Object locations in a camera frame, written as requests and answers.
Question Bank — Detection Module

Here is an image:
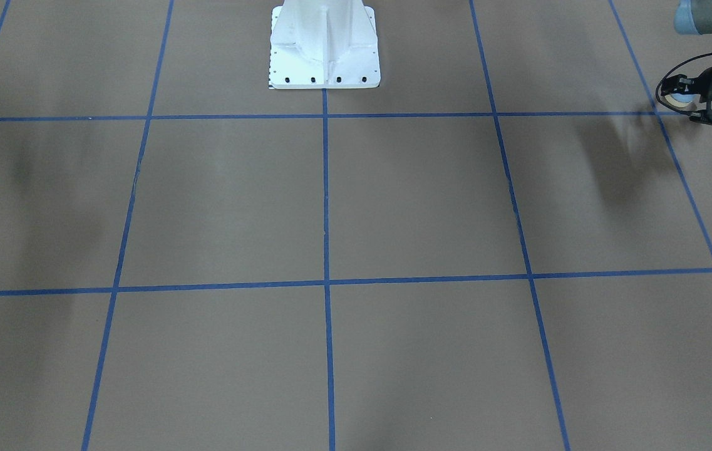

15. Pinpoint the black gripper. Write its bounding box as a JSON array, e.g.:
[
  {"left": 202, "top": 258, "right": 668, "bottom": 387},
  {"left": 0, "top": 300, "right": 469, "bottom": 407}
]
[{"left": 663, "top": 74, "right": 712, "bottom": 108}]

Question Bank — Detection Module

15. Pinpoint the brown paper mat blue grid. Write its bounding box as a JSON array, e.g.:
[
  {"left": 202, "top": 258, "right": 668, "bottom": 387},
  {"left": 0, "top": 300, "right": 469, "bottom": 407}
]
[{"left": 0, "top": 1, "right": 712, "bottom": 450}]

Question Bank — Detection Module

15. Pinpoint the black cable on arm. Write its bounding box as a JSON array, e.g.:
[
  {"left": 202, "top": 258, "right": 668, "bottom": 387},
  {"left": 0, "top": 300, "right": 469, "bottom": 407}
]
[{"left": 655, "top": 34, "right": 712, "bottom": 113}]

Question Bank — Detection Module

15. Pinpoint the white pedestal column with base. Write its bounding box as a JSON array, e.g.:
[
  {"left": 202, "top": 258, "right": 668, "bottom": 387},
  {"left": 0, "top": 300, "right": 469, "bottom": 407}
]
[{"left": 268, "top": 1, "right": 381, "bottom": 90}]

